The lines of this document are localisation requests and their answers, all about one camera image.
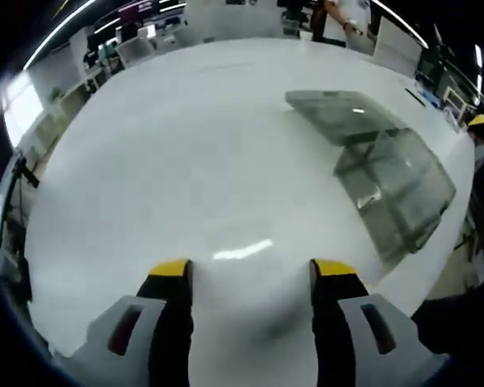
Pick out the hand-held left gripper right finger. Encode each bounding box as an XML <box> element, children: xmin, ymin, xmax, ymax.
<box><xmin>308</xmin><ymin>258</ymin><xmax>449</xmax><ymax>387</ymax></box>

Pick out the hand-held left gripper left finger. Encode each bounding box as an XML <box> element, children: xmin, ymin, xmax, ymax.
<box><xmin>70</xmin><ymin>258</ymin><xmax>195</xmax><ymax>387</ymax></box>

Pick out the clear plastic guide fixture box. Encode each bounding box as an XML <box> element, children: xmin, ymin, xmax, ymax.
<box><xmin>285</xmin><ymin>89</ymin><xmax>457</xmax><ymax>268</ymax></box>

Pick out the blue flat packet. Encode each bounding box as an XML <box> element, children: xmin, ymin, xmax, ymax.
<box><xmin>417</xmin><ymin>89</ymin><xmax>441</xmax><ymax>107</ymax></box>

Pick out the black pen on table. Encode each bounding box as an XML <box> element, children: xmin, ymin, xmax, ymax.
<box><xmin>403</xmin><ymin>88</ymin><xmax>428</xmax><ymax>107</ymax></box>

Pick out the person's dark clothing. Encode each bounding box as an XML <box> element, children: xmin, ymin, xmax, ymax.
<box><xmin>411</xmin><ymin>277</ymin><xmax>484</xmax><ymax>358</ymax></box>

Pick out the white desktop monitor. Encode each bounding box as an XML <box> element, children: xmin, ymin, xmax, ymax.
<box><xmin>372</xmin><ymin>15</ymin><xmax>424</xmax><ymax>78</ymax></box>

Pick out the red wall screen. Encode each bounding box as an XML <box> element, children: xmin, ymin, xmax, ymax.
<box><xmin>118</xmin><ymin>5</ymin><xmax>147</xmax><ymax>24</ymax></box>

